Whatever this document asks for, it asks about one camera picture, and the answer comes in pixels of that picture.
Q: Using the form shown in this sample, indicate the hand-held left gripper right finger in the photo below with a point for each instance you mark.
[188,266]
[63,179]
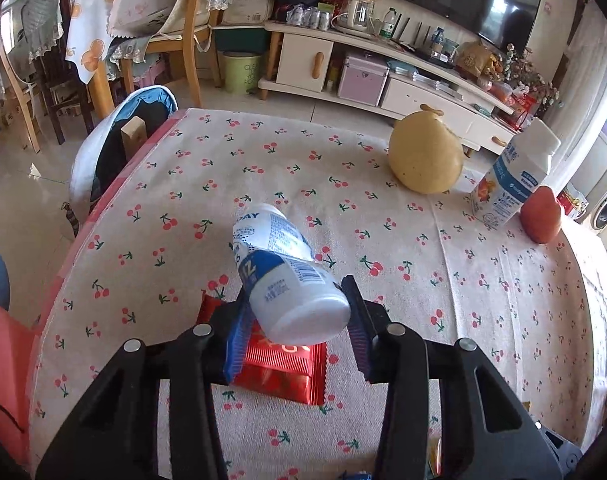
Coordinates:
[357,332]

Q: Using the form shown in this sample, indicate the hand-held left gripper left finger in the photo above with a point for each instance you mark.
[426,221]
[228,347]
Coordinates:
[236,347]

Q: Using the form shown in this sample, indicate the red foil snack packet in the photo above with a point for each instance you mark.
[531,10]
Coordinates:
[283,375]

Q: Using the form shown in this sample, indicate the white yogurt bottle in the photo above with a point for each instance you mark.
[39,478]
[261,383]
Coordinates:
[288,280]

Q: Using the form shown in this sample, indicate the pink plastic bin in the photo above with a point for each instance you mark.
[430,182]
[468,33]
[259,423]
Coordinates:
[5,360]

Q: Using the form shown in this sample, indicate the cherry print tablecloth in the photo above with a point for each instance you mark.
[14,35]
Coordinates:
[283,185]

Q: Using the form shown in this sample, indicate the white blue milk bottle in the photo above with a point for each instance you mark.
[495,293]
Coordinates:
[513,180]

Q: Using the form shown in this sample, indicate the blue white chair back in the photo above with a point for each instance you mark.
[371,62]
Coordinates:
[90,160]

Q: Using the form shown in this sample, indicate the cream television cabinet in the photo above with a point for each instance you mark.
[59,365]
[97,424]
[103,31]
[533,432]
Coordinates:
[423,95]

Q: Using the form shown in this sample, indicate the pink storage case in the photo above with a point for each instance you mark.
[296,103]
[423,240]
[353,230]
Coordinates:
[363,82]

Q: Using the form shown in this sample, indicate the white washing machine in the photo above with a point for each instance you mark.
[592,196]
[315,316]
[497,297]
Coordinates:
[606,207]

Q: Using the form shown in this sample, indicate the green waste bin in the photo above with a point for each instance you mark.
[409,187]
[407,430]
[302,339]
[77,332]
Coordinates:
[241,72]

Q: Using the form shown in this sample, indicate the brown gift basket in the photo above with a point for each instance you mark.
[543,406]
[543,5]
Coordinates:
[478,60]

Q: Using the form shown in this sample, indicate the wooden dining table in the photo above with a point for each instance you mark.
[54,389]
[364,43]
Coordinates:
[100,75]

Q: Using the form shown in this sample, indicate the dark wooden chair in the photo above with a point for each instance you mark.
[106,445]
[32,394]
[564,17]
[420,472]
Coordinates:
[58,95]

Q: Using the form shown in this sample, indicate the green label water bottle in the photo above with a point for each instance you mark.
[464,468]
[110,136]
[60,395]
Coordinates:
[389,25]

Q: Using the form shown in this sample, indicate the dried flower bunch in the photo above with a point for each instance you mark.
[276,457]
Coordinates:
[531,75]

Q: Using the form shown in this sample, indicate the white electric kettle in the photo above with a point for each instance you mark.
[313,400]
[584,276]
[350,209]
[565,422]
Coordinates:
[358,15]

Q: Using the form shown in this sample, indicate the pack of small bottles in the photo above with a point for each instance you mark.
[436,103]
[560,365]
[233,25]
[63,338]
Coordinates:
[311,17]

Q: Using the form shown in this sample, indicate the wooden chair with cushion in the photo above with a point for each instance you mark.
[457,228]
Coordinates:
[188,25]

